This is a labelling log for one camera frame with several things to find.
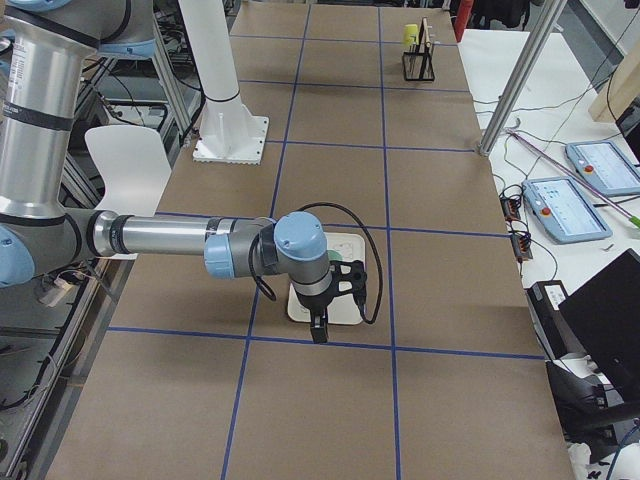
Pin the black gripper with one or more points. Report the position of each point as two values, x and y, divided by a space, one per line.
313 302

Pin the light green cup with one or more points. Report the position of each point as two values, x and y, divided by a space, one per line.
334 255

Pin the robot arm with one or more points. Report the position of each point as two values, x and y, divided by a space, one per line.
39 235

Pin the yellow cup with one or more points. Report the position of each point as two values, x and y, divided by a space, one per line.
410 35

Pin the black box with label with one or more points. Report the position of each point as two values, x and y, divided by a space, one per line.
544 299

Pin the white chair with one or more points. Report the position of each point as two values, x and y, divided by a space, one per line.
135 170

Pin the teach pendant tablet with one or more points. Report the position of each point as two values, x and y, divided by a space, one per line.
604 166
564 212

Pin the grabber stick tool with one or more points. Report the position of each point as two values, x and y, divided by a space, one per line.
594 191

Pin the red tube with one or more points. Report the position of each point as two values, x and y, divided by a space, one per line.
462 17

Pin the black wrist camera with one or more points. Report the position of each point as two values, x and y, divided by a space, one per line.
349 278

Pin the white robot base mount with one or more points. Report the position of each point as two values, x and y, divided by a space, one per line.
228 131

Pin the black wire cup rack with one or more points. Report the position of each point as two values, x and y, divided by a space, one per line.
418 63

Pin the wooden rack handle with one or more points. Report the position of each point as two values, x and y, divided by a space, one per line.
424 34

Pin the aluminium frame post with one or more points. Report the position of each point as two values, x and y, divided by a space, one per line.
527 59

